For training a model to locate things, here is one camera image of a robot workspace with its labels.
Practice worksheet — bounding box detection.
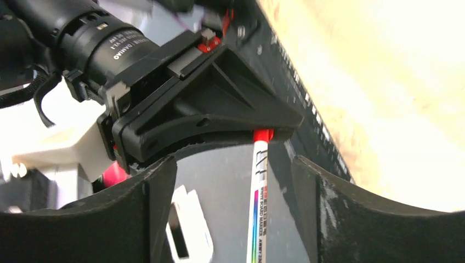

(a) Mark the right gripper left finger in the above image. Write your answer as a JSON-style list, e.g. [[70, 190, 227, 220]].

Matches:
[[1, 156, 177, 262]]

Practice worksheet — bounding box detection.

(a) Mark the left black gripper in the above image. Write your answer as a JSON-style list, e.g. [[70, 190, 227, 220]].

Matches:
[[58, 18, 304, 170]]

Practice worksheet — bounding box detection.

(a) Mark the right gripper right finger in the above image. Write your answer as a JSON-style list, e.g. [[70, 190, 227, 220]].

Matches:
[[292, 156, 464, 262]]

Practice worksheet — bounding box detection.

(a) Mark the red capped whiteboard marker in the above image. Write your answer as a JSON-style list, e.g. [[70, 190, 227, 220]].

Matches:
[[246, 129, 274, 263]]

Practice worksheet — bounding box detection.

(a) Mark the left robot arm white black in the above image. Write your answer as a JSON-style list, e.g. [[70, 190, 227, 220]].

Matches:
[[1, 1, 303, 172]]

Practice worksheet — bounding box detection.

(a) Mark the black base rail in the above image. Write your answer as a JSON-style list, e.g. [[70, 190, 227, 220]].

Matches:
[[226, 1, 354, 182]]

